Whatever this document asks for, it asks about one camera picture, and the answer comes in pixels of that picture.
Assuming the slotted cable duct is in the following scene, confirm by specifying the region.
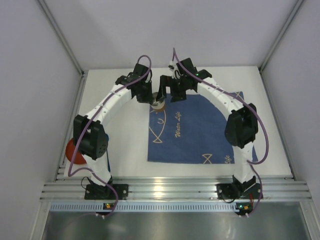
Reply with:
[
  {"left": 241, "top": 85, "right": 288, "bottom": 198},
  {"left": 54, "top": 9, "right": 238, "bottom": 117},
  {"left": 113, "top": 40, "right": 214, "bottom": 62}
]
[{"left": 50, "top": 201, "right": 252, "bottom": 213}]

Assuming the brown paper cup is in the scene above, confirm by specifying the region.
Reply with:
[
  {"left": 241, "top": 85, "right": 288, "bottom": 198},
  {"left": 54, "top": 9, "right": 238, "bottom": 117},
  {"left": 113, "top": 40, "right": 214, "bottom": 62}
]
[{"left": 150, "top": 92, "right": 166, "bottom": 112}]

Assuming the red plate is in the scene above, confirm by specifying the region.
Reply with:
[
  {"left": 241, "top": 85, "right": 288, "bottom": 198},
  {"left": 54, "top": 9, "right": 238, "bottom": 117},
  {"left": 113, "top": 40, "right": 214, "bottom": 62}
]
[{"left": 65, "top": 137, "right": 88, "bottom": 166}]

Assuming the blue metal spoon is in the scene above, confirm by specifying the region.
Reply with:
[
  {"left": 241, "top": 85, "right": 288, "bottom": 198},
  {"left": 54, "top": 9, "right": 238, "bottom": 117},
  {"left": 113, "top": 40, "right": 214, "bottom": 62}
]
[{"left": 105, "top": 133, "right": 111, "bottom": 172}]

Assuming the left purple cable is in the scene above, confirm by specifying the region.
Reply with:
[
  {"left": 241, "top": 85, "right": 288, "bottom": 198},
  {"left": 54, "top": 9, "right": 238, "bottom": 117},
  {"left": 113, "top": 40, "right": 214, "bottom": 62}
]
[{"left": 67, "top": 54, "right": 153, "bottom": 218}]

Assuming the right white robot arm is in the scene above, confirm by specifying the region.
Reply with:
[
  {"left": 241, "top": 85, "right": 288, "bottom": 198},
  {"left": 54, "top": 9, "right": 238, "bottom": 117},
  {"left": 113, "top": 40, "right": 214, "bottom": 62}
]
[{"left": 151, "top": 58, "right": 258, "bottom": 184}]

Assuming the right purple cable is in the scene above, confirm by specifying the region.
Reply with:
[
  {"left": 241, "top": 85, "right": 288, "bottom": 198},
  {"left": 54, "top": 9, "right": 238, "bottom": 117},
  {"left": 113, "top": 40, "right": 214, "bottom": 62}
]
[{"left": 171, "top": 47, "right": 270, "bottom": 218}]

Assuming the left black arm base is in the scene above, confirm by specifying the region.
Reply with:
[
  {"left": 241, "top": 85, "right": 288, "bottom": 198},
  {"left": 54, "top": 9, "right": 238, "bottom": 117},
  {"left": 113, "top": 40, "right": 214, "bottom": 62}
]
[{"left": 84, "top": 183, "right": 129, "bottom": 200}]

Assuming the aluminium mounting rail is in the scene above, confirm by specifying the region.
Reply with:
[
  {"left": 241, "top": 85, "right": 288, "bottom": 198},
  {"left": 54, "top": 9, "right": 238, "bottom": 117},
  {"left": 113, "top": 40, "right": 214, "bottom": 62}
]
[{"left": 40, "top": 165, "right": 312, "bottom": 202}]

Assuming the blue fish placemat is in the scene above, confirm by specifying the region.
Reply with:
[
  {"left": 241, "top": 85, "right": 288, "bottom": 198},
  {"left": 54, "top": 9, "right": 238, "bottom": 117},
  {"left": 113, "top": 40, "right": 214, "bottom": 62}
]
[{"left": 146, "top": 91, "right": 259, "bottom": 166}]

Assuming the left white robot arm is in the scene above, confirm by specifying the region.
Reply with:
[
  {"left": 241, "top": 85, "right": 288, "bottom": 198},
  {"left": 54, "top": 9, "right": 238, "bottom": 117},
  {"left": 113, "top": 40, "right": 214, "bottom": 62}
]
[{"left": 67, "top": 62, "right": 153, "bottom": 187}]

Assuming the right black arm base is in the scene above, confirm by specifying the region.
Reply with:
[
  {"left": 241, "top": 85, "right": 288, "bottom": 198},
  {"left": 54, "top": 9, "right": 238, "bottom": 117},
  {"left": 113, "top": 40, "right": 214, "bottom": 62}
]
[{"left": 216, "top": 183, "right": 262, "bottom": 203}]

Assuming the purple cable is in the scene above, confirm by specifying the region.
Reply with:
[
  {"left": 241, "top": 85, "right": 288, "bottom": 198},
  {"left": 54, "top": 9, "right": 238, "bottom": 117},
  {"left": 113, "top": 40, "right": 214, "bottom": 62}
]
[
  {"left": 171, "top": 47, "right": 270, "bottom": 218},
  {"left": 67, "top": 54, "right": 153, "bottom": 218}
]

